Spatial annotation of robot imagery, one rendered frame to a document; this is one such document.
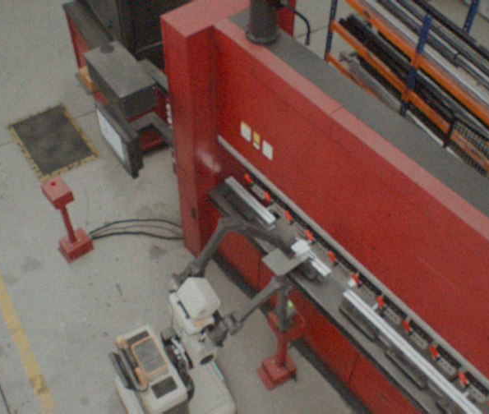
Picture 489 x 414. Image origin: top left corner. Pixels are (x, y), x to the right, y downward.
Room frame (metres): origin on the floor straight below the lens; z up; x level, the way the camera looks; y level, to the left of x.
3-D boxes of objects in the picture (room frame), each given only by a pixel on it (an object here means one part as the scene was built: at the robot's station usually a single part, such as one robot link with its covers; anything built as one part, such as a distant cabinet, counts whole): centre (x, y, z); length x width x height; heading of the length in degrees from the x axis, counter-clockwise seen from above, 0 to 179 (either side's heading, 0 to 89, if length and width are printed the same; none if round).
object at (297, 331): (2.10, -0.29, 0.75); 0.20 x 0.16 x 0.18; 30
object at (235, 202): (2.95, 0.04, 0.89); 0.30 x 0.05 x 0.03; 40
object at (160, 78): (3.35, 0.65, 1.67); 0.40 x 0.24 x 0.07; 40
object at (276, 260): (2.44, -0.28, 1.00); 0.26 x 0.18 x 0.01; 130
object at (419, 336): (1.78, -1.02, 1.26); 0.15 x 0.09 x 0.17; 40
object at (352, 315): (2.03, -0.74, 0.89); 0.30 x 0.05 x 0.03; 40
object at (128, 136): (3.09, 0.83, 1.42); 0.45 x 0.12 x 0.36; 36
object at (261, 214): (2.95, -0.04, 0.92); 0.50 x 0.06 x 0.10; 40
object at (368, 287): (2.09, -0.76, 1.26); 0.15 x 0.09 x 0.17; 40
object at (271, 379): (2.09, -0.26, 0.06); 0.25 x 0.20 x 0.12; 120
